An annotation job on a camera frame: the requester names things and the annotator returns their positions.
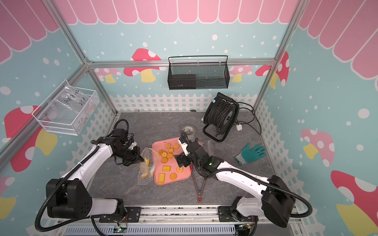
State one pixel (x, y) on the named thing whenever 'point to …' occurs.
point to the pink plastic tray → (166, 167)
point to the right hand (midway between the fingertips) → (181, 152)
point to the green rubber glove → (247, 155)
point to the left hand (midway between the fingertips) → (143, 162)
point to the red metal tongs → (200, 197)
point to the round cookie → (173, 176)
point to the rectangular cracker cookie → (161, 178)
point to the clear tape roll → (190, 131)
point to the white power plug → (238, 127)
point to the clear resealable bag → (147, 167)
